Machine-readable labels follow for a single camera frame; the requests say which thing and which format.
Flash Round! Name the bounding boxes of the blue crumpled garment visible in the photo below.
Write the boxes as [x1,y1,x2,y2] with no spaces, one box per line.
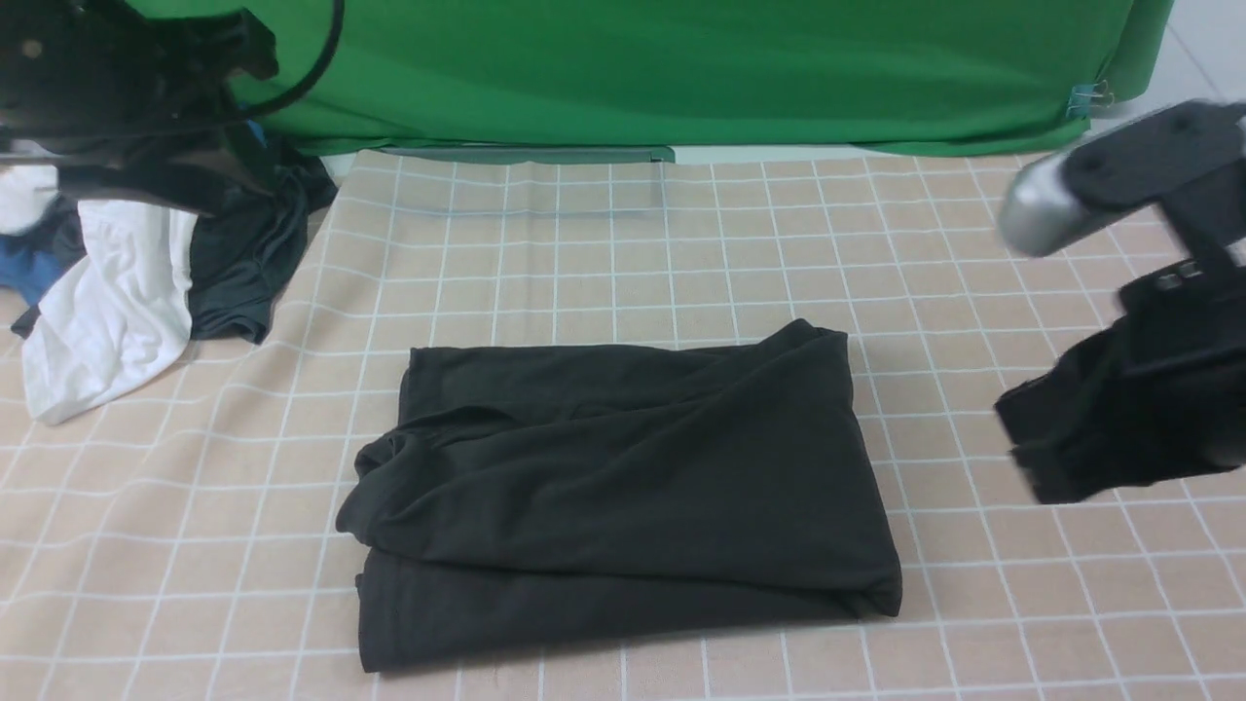
[2,123,283,308]

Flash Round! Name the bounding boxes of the blue binder clip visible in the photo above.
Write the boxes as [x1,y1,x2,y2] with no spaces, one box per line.
[1064,80,1116,120]

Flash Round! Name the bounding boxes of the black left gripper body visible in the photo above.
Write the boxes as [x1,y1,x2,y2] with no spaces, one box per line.
[1,10,277,163]

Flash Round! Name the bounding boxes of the dark gray long-sleeve top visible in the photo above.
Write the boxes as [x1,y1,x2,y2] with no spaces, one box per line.
[336,319,903,674]

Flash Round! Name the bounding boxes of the beige grid-pattern tablecloth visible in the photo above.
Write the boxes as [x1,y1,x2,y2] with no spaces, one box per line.
[1,152,1245,700]

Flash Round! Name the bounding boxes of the green metal bar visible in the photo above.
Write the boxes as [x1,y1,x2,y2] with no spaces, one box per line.
[380,144,677,166]

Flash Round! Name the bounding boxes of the dark teal crumpled shirt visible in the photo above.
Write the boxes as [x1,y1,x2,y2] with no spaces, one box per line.
[2,137,338,345]

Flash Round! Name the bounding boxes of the green backdrop cloth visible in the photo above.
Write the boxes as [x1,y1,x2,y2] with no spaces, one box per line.
[127,0,1177,159]

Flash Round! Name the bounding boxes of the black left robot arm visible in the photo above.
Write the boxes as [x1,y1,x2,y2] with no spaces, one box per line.
[1,1,279,215]

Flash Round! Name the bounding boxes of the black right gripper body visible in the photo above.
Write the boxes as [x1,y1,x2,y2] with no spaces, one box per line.
[994,263,1245,504]

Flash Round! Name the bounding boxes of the white crumpled shirt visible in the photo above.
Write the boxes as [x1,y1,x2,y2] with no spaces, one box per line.
[21,200,199,425]

